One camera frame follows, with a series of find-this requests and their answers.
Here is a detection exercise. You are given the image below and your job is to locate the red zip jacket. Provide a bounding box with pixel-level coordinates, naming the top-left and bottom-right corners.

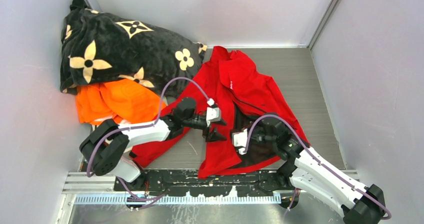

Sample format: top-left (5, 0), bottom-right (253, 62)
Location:
top-left (128, 45), bottom-right (309, 179)

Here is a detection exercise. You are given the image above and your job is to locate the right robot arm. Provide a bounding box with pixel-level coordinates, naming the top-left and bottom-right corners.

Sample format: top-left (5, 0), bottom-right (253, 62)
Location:
top-left (244, 113), bottom-right (392, 224)

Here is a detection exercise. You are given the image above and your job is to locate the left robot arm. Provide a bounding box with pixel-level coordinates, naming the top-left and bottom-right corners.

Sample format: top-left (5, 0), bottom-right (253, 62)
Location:
top-left (79, 97), bottom-right (227, 191)

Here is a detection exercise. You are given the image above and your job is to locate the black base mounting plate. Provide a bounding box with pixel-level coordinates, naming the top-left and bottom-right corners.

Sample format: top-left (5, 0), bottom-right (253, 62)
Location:
top-left (123, 169), bottom-right (295, 198)

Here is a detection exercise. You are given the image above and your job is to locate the orange garment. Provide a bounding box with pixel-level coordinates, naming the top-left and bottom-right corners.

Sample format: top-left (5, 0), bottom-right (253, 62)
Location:
top-left (75, 79), bottom-right (160, 125)

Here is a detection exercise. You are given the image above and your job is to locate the black floral plush blanket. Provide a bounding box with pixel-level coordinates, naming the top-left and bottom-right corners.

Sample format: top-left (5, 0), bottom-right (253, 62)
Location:
top-left (59, 0), bottom-right (207, 98)

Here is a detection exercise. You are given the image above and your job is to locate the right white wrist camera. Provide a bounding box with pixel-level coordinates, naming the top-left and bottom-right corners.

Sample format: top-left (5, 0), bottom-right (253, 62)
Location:
top-left (231, 129), bottom-right (248, 155)

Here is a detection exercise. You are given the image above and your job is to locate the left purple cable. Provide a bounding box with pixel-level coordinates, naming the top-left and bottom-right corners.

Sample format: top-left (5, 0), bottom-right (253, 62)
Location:
top-left (86, 77), bottom-right (213, 210)

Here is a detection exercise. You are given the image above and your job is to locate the purple cable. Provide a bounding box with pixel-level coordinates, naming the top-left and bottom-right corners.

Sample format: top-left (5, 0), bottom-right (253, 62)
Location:
top-left (86, 77), bottom-right (213, 210)
top-left (243, 114), bottom-right (392, 221)

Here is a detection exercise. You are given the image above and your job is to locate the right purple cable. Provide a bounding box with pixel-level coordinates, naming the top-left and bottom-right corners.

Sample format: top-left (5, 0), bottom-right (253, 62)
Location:
top-left (243, 114), bottom-right (392, 221)

